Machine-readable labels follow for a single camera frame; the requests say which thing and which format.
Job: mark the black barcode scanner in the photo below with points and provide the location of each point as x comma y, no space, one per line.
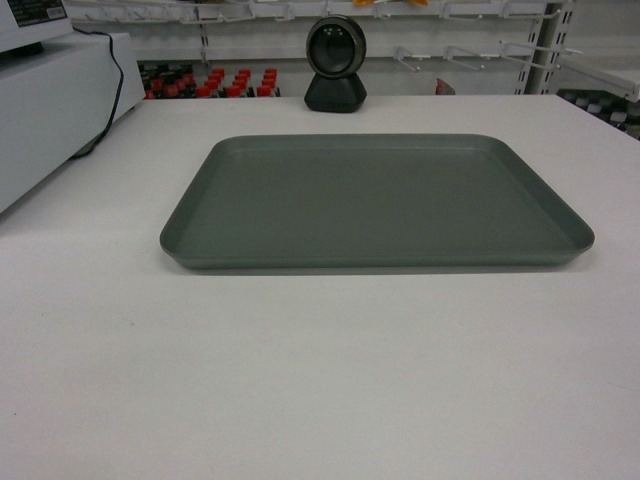
336,49

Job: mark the white checkout table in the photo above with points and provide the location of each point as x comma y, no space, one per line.
118,364

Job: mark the grey rectangular serving tray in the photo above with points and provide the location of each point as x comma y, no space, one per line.
366,201

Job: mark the white cash register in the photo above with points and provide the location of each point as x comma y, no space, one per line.
62,88

